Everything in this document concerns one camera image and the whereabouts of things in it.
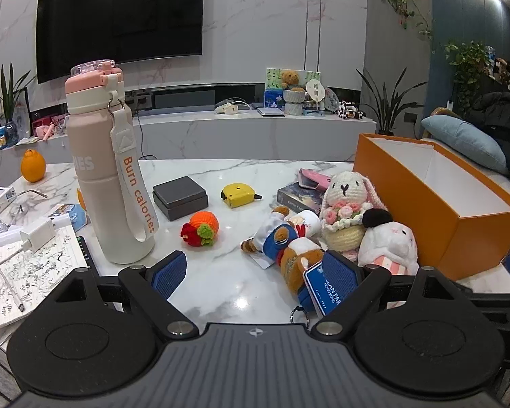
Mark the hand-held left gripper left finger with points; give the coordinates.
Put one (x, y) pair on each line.
(169, 278)

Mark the black jacket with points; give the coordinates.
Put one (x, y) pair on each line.
(505, 114)

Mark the wooden chair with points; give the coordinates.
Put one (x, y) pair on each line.
(444, 111)

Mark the white round hand fan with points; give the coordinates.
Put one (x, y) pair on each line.
(315, 89)

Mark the handwritten paper notebook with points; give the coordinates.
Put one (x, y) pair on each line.
(38, 280)

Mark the plush bear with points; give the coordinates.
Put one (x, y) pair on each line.
(280, 238)

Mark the pink toy set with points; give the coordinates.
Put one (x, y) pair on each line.
(49, 128)

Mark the yellow tape measure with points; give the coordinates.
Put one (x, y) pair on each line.
(238, 194)

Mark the blue printed packet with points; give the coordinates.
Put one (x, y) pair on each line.
(70, 216)

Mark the green and blue painting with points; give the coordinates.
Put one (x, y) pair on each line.
(274, 91)

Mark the white marble tv console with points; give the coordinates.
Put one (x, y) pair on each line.
(238, 134)

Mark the tall leafy potted plant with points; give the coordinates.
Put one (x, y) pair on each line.
(386, 102)

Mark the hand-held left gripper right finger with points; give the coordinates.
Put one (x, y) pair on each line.
(341, 274)

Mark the light blue pillow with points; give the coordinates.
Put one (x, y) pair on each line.
(463, 140)

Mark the pink and cream water bottle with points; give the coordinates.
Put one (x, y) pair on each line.
(102, 178)

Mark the dark printed card box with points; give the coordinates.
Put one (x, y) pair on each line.
(297, 197)

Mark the grey knitted pot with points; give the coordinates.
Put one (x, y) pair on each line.
(294, 103)

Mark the white plush with black ear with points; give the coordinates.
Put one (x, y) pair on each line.
(391, 242)

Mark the hanging vine plant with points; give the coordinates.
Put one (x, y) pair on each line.
(401, 4)

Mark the black television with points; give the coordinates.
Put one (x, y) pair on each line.
(119, 17)

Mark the white charger plug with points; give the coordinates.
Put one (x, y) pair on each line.
(38, 234)

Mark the bushy green shelf plant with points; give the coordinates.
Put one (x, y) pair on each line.
(467, 68)

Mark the blue snack bag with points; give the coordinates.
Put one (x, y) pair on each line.
(2, 138)

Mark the crochet white bunny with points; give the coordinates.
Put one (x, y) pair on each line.
(344, 204)

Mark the dark grey square box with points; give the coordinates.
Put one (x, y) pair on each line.
(179, 195)

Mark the floral decorative plate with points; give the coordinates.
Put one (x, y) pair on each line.
(332, 100)

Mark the slim-leaf plant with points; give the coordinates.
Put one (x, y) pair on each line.
(10, 89)

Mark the black and white cow figurine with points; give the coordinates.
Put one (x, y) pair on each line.
(350, 111)

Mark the crochet orange fruit toy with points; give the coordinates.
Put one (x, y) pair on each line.
(202, 226)

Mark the orange storage box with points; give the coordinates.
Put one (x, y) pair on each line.
(408, 195)

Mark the brown teddy bear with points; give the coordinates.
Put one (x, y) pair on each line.
(290, 80)

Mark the pink card wallet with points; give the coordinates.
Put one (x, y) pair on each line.
(314, 177)

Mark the grey tablet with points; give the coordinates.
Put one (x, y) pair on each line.
(270, 111)

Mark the whole orange fruit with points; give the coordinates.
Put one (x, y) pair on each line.
(33, 168)

